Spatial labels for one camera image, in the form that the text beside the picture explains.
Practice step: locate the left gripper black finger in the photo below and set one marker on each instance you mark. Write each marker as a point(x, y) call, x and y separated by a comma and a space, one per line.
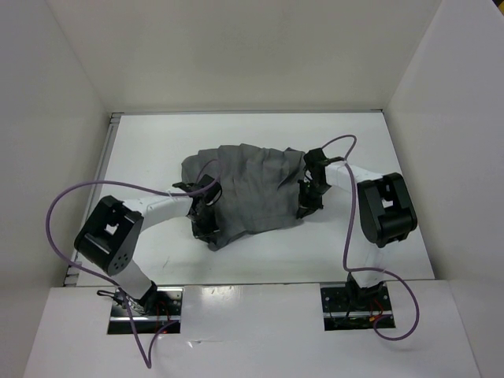
point(212, 238)
point(200, 231)

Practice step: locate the grey pleated skirt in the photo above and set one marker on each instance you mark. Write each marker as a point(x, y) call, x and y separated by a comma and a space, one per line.
point(259, 188)

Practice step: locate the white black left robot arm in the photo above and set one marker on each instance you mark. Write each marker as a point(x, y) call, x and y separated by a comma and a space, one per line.
point(110, 235)

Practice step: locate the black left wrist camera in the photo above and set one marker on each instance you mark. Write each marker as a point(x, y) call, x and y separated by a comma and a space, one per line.
point(206, 188)

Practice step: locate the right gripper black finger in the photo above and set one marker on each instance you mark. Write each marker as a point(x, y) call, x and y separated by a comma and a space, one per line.
point(316, 202)
point(306, 207)

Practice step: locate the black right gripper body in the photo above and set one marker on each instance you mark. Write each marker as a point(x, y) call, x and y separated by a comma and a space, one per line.
point(309, 189)

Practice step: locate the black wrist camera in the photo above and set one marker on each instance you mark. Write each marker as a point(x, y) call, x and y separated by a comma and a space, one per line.
point(206, 188)
point(316, 159)

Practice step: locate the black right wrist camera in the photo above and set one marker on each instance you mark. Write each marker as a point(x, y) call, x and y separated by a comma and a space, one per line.
point(316, 159)

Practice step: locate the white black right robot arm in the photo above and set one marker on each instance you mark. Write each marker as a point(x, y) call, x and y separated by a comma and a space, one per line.
point(381, 213)

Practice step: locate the aluminium table edge rail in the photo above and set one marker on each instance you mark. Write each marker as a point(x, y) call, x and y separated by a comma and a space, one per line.
point(99, 164)

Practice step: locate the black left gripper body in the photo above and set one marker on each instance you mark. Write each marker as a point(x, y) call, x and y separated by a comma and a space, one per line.
point(205, 219)

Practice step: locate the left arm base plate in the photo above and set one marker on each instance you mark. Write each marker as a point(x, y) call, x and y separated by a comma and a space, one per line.
point(163, 315)

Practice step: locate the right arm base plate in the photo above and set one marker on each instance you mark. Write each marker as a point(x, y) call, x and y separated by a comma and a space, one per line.
point(341, 313)

